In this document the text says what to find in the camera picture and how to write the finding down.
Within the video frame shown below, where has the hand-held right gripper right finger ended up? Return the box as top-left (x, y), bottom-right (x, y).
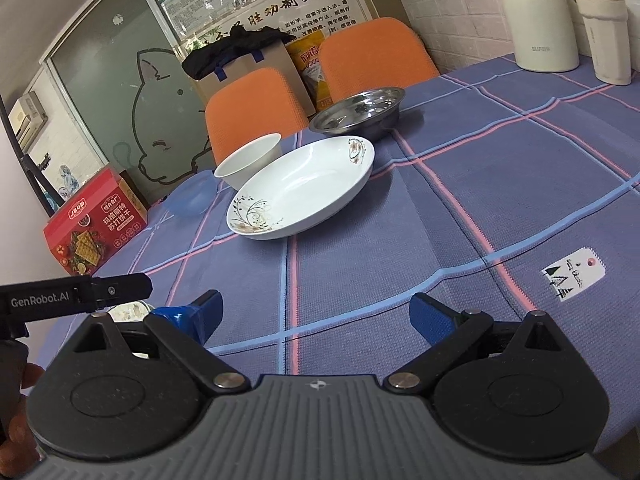
top-left (384, 294), bottom-right (568, 392)

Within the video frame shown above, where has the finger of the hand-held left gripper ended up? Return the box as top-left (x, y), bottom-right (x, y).
top-left (0, 273), bottom-right (154, 326)

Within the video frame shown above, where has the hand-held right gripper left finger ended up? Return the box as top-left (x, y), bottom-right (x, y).
top-left (75, 289), bottom-right (251, 395)

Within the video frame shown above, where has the small patterned dish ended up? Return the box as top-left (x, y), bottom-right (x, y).
top-left (106, 302), bottom-right (154, 324)

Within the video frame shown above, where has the blue plastic bowl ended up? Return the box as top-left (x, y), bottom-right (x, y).
top-left (164, 169), bottom-right (217, 219)

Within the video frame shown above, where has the white ceramic bowl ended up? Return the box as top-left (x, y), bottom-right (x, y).
top-left (214, 133), bottom-right (284, 191)

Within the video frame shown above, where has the stainless steel bowl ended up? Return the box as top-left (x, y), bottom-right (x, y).
top-left (308, 87), bottom-right (407, 142)

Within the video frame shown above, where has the person's left hand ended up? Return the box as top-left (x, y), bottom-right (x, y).
top-left (0, 362), bottom-right (46, 462)

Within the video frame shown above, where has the red cracker box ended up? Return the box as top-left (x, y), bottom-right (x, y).
top-left (43, 167), bottom-right (150, 276)

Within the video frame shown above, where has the blue checked tablecloth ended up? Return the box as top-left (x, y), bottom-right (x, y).
top-left (47, 52), bottom-right (640, 461)

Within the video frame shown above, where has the clear plastic bottle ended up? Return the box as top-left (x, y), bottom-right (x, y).
top-left (56, 164), bottom-right (81, 199)

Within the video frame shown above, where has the black tripod stand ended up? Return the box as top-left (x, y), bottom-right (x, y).
top-left (27, 151), bottom-right (62, 211)

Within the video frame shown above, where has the white floral plate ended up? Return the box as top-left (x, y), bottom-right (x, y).
top-left (226, 136), bottom-right (376, 241)

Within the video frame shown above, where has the white air conditioner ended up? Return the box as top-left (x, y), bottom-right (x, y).
top-left (7, 91), bottom-right (50, 147)

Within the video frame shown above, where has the cat drawing glass panel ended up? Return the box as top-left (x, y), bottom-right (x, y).
top-left (47, 0), bottom-right (217, 202)

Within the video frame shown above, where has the orange chair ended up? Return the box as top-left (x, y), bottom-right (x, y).
top-left (319, 17), bottom-right (441, 104)
top-left (205, 67), bottom-right (310, 166)

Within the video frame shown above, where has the black cloth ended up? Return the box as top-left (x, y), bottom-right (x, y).
top-left (181, 24), bottom-right (286, 81)

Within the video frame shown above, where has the cardboard box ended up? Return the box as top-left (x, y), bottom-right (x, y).
top-left (188, 37), bottom-right (317, 116)

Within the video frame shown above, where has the yellow snack bag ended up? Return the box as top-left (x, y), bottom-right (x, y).
top-left (286, 27), bottom-right (342, 114)

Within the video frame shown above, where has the white thermos jug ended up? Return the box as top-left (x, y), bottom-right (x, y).
top-left (492, 0), bottom-right (581, 74)

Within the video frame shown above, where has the cream tumbler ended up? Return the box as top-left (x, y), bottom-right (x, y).
top-left (572, 0), bottom-right (634, 86)

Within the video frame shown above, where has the calligraphy wall poster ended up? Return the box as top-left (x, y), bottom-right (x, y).
top-left (160, 0), bottom-right (374, 50)

